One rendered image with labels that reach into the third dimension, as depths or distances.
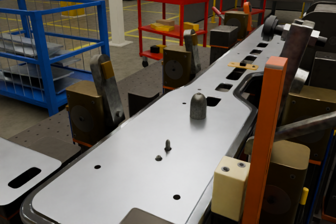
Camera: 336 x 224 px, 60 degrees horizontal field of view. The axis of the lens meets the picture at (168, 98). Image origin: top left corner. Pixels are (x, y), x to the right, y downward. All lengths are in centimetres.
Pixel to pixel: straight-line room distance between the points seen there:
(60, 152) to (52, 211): 16
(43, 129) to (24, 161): 71
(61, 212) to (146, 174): 12
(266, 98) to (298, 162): 16
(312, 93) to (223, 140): 17
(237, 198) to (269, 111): 12
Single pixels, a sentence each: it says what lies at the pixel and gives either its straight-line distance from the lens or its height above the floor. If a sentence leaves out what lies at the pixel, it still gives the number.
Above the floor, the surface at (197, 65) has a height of 100.
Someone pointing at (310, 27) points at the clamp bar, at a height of 121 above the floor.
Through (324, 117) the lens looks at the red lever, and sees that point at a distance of 38.
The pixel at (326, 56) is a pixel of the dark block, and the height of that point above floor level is 112.
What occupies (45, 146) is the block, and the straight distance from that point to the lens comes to 56.
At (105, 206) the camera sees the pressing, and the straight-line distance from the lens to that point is 39.
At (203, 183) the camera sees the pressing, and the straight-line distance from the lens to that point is 42.
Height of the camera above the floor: 127
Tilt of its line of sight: 25 degrees down
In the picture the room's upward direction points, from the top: straight up
